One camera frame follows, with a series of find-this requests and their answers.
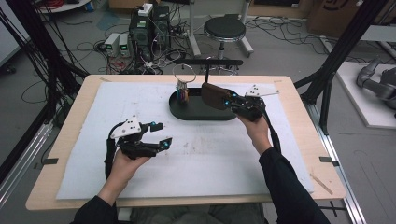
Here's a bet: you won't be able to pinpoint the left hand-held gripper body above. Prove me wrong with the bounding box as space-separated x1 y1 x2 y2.
109 114 159 161

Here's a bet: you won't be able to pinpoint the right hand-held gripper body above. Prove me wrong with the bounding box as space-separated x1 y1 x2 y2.
231 84 280 122

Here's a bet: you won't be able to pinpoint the brown zip pouch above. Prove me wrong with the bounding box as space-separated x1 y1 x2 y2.
200 81 233 111

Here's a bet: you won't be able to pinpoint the black tray with hanger stand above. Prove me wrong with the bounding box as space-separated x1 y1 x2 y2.
168 58 244 122

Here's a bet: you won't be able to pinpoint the key ring with coloured tags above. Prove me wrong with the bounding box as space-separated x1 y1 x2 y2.
172 63 197 105

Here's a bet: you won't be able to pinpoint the person's left hand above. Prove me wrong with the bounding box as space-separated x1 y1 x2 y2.
106 148 151 200

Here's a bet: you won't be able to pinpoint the person's right hand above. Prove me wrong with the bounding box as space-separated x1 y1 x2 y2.
235 113 274 156

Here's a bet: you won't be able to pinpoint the white foam mat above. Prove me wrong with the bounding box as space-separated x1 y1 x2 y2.
55 80 315 201

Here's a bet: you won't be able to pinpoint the round black stool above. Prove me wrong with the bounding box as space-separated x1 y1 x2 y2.
203 13 247 61

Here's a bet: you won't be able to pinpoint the person's legs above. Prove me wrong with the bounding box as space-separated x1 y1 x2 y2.
130 203 266 224

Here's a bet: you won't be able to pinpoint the white power supply unit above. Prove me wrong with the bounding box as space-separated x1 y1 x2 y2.
104 32 121 58
118 33 132 58

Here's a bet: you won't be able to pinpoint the black computer tower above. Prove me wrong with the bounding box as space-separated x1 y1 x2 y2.
151 5 171 50
128 12 154 62

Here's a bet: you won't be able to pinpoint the thin wooden stick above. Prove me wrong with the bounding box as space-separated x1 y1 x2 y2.
309 173 334 196

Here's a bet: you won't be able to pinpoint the white floor board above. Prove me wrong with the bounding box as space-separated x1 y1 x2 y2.
335 61 396 131

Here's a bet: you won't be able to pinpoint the white power adapter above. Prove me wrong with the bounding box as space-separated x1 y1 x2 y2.
137 3 154 18

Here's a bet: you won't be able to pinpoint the cardboard box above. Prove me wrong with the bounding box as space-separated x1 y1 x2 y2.
305 0 396 39

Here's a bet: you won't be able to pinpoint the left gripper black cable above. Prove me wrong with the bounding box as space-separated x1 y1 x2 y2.
104 121 126 180

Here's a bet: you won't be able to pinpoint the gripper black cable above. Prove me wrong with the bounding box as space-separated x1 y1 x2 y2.
104 121 126 180
262 107 283 156

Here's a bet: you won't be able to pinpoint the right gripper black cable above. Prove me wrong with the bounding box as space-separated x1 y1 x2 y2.
262 107 283 156

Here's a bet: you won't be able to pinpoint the tangle of floor cables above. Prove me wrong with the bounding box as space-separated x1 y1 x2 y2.
74 18 188 76

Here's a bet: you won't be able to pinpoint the white table frame legs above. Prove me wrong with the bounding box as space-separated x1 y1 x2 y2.
186 0 255 59

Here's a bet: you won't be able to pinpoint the black frame post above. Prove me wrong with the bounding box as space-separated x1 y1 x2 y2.
293 0 390 135
5 0 89 97

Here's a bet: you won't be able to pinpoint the aluminium rail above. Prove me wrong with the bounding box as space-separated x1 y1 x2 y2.
305 102 369 224
0 120 54 208

